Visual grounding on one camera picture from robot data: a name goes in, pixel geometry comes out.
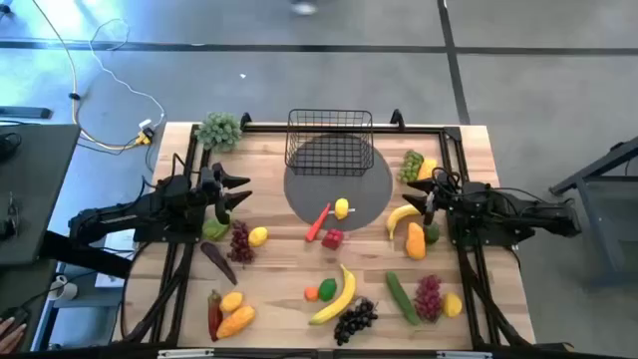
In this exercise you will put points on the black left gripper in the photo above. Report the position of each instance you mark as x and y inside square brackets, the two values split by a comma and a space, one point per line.
[209, 187]

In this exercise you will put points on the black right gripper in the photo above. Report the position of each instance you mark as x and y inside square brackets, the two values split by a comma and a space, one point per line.
[441, 199]

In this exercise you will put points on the yellow bell pepper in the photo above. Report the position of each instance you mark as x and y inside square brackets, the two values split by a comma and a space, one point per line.
[427, 169]

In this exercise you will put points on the small yellow banana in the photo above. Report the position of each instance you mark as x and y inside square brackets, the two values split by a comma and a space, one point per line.
[401, 215]

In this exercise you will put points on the green grape bunch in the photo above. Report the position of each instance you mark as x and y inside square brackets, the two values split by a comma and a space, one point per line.
[410, 167]

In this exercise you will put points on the yellow lemon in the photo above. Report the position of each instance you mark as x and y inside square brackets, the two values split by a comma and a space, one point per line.
[341, 208]
[452, 305]
[258, 237]

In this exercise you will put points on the dark red grape bunch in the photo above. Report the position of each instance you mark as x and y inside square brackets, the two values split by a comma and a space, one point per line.
[240, 244]

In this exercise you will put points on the purple eggplant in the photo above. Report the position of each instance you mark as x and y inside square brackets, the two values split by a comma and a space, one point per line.
[218, 260]

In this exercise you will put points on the orange carrot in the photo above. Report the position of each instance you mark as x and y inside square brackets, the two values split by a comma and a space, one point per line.
[318, 223]

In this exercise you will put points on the red bell pepper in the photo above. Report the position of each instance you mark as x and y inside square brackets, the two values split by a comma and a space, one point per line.
[332, 239]

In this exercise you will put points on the light red grape bunch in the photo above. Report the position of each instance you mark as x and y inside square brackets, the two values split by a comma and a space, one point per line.
[428, 298]

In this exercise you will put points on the green cucumber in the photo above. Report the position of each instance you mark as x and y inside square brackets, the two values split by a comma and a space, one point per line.
[402, 297]

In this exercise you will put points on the small yellow-orange fruit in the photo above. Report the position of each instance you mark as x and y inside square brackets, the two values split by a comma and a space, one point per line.
[231, 301]

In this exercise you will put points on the red chili pepper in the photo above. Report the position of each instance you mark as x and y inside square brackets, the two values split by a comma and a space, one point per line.
[215, 314]

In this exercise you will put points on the small orange tangerine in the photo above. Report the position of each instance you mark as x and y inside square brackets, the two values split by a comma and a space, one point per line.
[311, 293]

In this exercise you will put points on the long orange-yellow fruit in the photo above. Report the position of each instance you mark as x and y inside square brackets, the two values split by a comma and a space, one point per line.
[235, 322]

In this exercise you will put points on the large yellow banana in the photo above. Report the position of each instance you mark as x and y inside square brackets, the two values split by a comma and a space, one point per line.
[340, 299]

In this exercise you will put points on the black grape bunch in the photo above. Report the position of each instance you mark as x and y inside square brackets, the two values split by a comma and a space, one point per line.
[355, 321]

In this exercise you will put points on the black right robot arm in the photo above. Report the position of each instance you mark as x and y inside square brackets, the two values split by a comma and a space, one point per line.
[518, 212]

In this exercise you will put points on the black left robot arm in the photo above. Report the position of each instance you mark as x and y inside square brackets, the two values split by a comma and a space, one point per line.
[129, 212]

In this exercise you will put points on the dark green avocado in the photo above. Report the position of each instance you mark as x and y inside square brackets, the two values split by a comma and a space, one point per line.
[432, 233]

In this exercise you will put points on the round grey placemat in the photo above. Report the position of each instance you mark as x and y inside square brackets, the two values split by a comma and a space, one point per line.
[364, 199]

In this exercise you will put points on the green potted plant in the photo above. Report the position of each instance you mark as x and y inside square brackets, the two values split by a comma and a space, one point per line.
[218, 132]

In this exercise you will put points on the yellow power plug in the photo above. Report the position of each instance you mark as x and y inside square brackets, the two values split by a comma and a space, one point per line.
[144, 137]

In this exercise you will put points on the green lime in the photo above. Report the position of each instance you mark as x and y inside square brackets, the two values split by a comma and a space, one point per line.
[327, 289]

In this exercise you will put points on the white paper sheet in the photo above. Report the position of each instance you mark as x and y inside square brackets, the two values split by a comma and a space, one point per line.
[117, 269]

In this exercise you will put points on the black metal beam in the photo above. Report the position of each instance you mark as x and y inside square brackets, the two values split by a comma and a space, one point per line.
[85, 254]

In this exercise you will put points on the black side table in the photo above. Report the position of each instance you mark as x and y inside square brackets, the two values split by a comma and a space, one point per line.
[40, 194]

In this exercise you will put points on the white mug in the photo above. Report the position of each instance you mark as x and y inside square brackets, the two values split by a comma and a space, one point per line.
[64, 289]

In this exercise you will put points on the black flat strip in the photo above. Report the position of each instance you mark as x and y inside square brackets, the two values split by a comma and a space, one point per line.
[25, 112]

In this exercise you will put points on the person's hand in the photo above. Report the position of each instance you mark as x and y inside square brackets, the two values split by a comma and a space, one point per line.
[11, 336]

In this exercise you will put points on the black aluminium table frame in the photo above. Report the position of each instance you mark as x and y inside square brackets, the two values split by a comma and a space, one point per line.
[264, 128]

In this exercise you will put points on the silver metal bracket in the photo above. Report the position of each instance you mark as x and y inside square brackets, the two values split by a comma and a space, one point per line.
[463, 355]
[185, 353]

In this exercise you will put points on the grey metal table frame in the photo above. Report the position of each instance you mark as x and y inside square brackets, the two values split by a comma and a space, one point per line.
[593, 174]

